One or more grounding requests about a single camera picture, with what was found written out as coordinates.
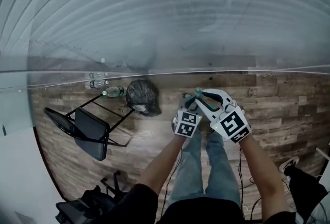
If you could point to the clear plastic bottle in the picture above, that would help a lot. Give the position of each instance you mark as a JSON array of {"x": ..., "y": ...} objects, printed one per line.
[
  {"x": 98, "y": 75},
  {"x": 96, "y": 84}
]

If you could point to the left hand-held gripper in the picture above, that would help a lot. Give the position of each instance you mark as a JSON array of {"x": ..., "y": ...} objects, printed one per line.
[{"x": 186, "y": 125}]

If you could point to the black rubbish bag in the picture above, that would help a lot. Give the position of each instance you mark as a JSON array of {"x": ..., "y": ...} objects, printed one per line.
[{"x": 141, "y": 96}]

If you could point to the person's blue jeans legs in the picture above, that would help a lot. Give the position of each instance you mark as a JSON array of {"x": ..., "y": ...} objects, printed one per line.
[{"x": 219, "y": 166}]

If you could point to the person's black shirt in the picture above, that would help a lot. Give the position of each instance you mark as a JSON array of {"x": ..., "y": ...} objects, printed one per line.
[{"x": 201, "y": 211}]

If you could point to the person's right forearm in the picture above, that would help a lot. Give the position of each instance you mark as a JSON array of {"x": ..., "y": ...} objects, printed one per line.
[{"x": 260, "y": 174}]

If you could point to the black folding chair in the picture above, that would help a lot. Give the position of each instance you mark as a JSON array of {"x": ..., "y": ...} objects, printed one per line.
[{"x": 90, "y": 127}]

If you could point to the green label plastic bottle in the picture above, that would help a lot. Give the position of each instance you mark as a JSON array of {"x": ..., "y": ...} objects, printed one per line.
[{"x": 113, "y": 91}]

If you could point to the person's left forearm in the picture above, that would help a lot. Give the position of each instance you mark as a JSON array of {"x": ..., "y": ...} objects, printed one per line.
[{"x": 165, "y": 163}]

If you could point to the black office chair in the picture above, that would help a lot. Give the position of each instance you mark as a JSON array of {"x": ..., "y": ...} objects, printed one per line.
[{"x": 95, "y": 199}]

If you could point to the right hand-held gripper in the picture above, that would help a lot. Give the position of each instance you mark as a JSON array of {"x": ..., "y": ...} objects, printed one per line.
[{"x": 232, "y": 122}]

